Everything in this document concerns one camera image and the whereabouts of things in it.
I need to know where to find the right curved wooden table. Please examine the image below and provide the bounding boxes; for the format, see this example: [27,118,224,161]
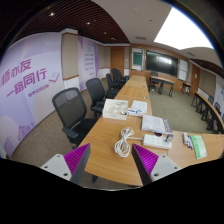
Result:
[191,91,224,134]

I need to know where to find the large black wall screen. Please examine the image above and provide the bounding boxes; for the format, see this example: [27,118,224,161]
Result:
[145,50,178,76]

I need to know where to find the long wooden conference table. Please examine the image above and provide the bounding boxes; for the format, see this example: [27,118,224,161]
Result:
[78,74,224,188]

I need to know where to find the white paper sheet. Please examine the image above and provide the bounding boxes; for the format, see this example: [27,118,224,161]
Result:
[131,100,147,113]

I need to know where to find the markers bundle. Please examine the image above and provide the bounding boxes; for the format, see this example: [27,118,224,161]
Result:
[183,132,193,150]

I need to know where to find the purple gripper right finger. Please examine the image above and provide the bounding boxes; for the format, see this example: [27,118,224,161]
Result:
[132,144,181,185]

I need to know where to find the far black office chair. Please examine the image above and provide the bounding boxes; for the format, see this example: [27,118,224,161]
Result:
[112,68,126,89]

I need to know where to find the white power strip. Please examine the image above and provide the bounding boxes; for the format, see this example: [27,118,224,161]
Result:
[143,134,172,149]

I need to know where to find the green paper leaflet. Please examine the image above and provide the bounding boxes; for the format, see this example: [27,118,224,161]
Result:
[191,135,207,159]

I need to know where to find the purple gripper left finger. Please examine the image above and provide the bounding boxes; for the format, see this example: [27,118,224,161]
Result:
[41,144,91,184]

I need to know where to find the black mesh office chair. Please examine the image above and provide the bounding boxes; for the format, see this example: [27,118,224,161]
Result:
[52,87,96,149]

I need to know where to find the white open box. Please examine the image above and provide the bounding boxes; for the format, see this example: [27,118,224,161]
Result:
[102,99,128,120]

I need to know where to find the white booklet stack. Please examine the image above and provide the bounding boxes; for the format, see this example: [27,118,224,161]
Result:
[142,114,173,134]

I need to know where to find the white whiteboard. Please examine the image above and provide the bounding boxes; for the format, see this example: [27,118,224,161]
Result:
[178,60,188,81]

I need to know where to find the small desk at back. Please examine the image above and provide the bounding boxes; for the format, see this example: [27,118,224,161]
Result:
[149,75,175,97]

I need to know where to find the coiled white cable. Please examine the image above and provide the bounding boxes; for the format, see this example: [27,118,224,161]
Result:
[114,126,145,158]

